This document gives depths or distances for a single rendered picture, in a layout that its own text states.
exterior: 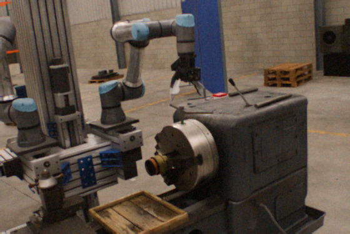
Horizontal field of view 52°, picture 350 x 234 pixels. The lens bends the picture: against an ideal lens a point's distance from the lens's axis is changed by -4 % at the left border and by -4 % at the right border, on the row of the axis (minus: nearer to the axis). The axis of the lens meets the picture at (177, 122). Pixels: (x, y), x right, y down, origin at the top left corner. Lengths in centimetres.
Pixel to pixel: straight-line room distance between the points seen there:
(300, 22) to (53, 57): 1057
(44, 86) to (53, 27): 33
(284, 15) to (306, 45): 122
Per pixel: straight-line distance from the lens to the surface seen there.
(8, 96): 210
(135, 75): 213
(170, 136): 171
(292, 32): 1240
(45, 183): 152
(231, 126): 163
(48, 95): 221
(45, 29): 220
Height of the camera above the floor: 166
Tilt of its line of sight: 14 degrees down
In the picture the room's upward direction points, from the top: 6 degrees counter-clockwise
